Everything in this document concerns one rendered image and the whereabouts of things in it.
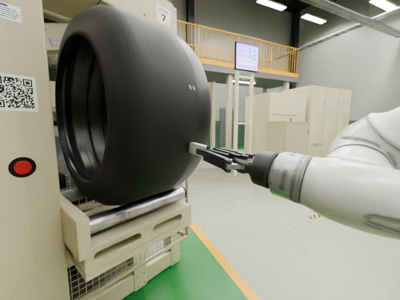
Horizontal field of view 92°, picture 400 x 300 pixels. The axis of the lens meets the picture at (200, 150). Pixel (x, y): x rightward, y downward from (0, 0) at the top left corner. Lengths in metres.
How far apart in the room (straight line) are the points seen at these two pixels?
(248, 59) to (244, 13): 8.88
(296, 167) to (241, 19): 12.90
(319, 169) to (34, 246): 0.63
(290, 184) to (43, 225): 0.56
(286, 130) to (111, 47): 4.63
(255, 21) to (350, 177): 13.55
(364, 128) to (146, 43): 0.47
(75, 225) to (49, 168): 0.16
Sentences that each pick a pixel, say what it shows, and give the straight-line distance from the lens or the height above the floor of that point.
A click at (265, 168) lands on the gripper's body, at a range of 0.39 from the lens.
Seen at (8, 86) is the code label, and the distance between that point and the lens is 0.58.
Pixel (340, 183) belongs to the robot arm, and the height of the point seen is 1.07.
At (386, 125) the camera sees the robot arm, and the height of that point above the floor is 1.15.
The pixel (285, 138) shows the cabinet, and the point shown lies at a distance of 4.94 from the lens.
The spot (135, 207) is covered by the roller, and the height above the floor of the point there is 0.91.
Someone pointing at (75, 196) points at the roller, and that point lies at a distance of 0.84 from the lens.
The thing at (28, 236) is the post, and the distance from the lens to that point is 0.63.
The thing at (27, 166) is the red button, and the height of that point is 1.06.
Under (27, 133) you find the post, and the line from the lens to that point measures 0.58.
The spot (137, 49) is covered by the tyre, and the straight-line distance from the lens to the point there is 0.49.
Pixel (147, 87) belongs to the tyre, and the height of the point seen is 1.23.
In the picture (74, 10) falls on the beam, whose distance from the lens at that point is 1.14.
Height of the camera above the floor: 1.15
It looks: 7 degrees down
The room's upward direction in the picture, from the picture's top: straight up
